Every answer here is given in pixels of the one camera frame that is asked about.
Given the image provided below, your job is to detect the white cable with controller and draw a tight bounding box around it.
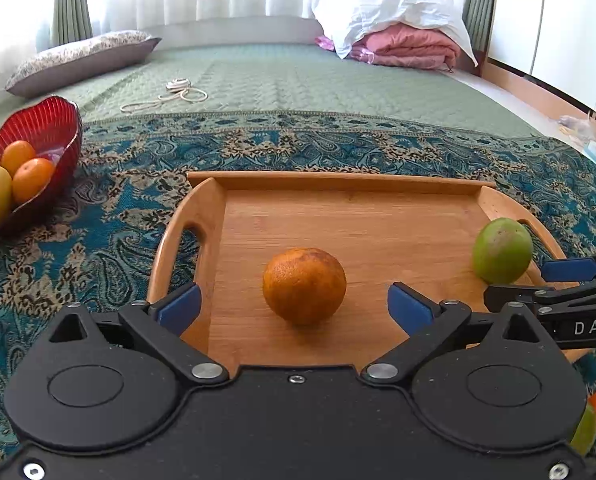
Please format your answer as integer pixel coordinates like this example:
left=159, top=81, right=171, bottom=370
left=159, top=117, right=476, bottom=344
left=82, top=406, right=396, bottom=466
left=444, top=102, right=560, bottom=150
left=119, top=78, right=209, bottom=113

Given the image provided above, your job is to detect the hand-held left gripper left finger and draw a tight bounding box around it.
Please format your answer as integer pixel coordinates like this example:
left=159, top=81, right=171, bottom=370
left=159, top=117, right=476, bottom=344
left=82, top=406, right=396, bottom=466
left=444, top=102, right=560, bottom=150
left=48, top=282, right=230, bottom=387

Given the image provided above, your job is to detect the green quilted mat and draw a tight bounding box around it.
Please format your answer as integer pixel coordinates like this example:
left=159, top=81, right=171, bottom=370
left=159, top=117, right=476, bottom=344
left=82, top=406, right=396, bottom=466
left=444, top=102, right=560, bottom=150
left=0, top=42, right=544, bottom=139

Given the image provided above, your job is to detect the wooden tray with handles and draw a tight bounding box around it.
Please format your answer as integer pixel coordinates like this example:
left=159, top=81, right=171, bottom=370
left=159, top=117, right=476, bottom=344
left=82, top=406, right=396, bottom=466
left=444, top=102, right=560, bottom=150
left=147, top=171, right=586, bottom=378

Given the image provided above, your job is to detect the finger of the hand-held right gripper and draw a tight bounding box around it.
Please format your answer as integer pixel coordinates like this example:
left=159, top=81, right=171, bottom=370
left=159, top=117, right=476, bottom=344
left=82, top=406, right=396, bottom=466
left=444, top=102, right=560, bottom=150
left=539, top=252, right=596, bottom=283
left=483, top=277, right=596, bottom=318

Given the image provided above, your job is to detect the green fruit with brown patch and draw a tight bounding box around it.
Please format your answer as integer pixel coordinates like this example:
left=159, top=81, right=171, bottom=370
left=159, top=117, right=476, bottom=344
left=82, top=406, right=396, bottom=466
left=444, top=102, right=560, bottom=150
left=472, top=217, right=534, bottom=285

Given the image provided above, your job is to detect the small orange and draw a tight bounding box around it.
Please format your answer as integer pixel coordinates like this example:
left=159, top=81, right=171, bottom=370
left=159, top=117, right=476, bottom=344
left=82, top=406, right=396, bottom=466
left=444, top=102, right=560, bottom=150
left=12, top=158, right=56, bottom=204
left=1, top=140, right=38, bottom=178

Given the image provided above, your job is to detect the white duvet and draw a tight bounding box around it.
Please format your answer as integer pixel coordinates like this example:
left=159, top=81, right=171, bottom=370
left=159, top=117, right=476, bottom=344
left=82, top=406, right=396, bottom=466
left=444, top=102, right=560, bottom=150
left=312, top=0, right=479, bottom=66

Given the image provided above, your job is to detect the clear plastic bag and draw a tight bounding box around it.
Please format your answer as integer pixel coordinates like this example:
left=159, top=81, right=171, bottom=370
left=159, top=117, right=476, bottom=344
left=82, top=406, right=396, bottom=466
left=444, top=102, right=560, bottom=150
left=558, top=115, right=596, bottom=142

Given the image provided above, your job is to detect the green curtain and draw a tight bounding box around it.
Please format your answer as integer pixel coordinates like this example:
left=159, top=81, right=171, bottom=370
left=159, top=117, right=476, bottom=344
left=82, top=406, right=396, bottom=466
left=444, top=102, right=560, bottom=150
left=50, top=0, right=94, bottom=48
left=463, top=0, right=499, bottom=77

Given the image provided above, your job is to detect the pink folded quilt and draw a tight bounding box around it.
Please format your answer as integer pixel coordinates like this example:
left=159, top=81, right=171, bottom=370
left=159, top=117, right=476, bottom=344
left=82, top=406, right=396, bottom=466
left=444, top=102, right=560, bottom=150
left=315, top=24, right=463, bottom=72

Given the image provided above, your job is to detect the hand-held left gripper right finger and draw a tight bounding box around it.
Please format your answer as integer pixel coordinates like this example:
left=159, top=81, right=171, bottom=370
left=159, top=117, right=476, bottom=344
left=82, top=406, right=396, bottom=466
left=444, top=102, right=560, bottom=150
left=360, top=282, right=550, bottom=387

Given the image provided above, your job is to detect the teal paisley blanket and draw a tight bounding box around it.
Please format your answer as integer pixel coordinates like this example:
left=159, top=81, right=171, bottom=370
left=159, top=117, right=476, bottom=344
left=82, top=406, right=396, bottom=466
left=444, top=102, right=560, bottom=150
left=0, top=110, right=596, bottom=472

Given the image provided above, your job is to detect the red glass bowl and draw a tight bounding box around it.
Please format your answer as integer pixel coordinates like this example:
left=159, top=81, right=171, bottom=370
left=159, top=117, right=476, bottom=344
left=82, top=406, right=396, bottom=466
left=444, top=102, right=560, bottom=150
left=0, top=96, right=84, bottom=233

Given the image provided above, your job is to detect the white wardrobe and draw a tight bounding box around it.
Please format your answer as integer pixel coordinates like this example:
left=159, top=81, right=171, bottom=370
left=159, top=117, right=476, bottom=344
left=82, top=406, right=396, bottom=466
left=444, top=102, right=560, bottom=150
left=480, top=0, right=596, bottom=128

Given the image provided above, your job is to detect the large orange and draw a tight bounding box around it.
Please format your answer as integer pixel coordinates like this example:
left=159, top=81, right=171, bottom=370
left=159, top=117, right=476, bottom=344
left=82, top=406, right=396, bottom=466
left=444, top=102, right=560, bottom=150
left=263, top=247, right=347, bottom=326

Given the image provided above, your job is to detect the plain green fruit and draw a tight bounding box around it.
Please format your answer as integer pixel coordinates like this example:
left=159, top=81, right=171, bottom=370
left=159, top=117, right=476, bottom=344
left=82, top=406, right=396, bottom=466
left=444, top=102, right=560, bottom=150
left=569, top=402, right=596, bottom=457

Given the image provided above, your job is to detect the white bed headboard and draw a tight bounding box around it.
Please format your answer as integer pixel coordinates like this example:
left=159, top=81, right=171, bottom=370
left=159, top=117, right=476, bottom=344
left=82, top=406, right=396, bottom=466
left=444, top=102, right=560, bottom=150
left=138, top=15, right=325, bottom=47

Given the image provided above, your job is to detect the floral pillow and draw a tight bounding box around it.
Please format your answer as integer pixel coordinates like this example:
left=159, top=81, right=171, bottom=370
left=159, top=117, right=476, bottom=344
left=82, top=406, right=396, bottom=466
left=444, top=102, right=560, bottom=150
left=5, top=30, right=162, bottom=98

